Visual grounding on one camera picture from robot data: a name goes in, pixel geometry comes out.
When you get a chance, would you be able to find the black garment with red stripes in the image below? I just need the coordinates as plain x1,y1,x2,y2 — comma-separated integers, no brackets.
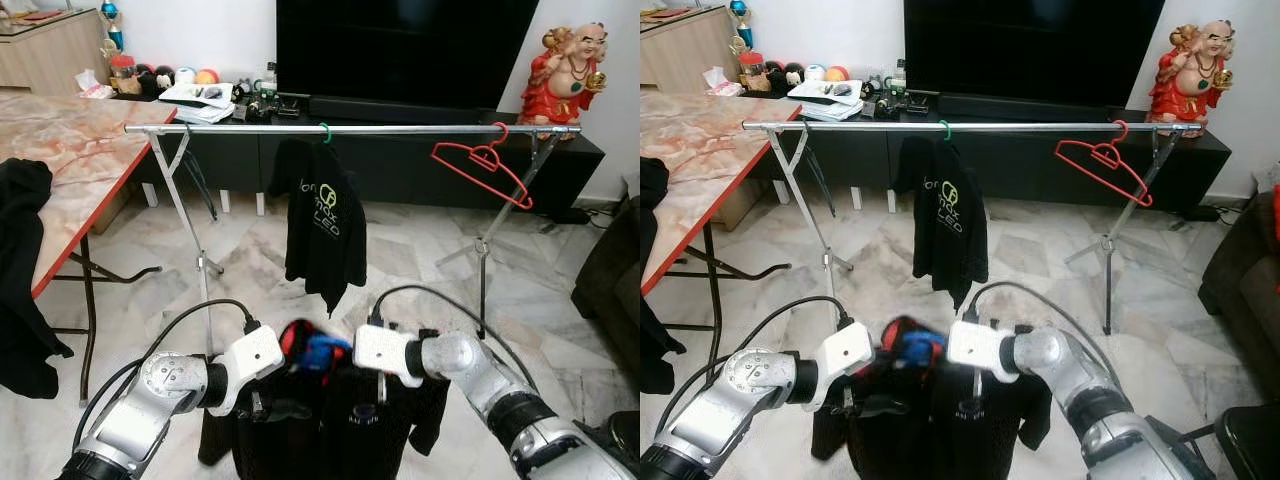
198,318,451,480
812,315,1053,480

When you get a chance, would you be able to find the blue plastic hanger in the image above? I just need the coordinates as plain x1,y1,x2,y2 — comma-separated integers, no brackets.
300,333,354,373
900,330,946,367

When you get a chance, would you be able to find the red plastic hanger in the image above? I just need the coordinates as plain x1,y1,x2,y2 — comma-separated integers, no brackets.
1055,120,1154,209
431,122,534,211

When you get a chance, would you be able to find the black t-shirt with logo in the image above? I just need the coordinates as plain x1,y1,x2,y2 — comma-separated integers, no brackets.
270,138,369,316
893,135,991,312

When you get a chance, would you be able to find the black TV cabinet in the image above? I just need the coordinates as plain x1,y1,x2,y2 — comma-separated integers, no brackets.
735,90,1233,213
105,90,606,216

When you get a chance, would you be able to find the marble table with red edge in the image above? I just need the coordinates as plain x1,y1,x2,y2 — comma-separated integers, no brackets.
640,90,806,361
0,92,178,406

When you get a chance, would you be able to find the stack of white papers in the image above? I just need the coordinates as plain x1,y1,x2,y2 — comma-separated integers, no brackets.
158,82,236,124
787,80,866,121

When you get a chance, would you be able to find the silver metal clothes rack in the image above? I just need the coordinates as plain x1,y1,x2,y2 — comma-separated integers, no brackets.
124,122,583,356
742,120,1206,337

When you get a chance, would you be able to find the black soundbar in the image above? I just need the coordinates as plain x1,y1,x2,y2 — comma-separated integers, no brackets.
935,92,1106,123
308,95,481,126

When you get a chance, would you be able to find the large black television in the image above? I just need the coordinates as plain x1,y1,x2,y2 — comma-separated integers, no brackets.
276,0,541,109
903,0,1166,107

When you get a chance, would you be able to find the light wooden cabinet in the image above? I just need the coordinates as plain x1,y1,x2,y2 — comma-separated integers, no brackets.
0,8,109,96
640,5,741,93

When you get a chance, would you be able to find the blue and gold trophy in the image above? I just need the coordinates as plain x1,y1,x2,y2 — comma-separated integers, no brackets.
728,0,753,51
98,0,126,56

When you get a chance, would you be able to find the red laughing Buddha statue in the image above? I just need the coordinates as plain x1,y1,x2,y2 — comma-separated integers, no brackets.
1148,18,1236,126
520,22,609,129

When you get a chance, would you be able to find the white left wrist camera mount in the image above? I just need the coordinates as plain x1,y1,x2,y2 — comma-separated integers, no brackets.
208,323,286,416
815,320,881,411

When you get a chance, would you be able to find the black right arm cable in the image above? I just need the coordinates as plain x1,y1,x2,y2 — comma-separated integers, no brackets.
962,281,1126,386
368,285,541,391

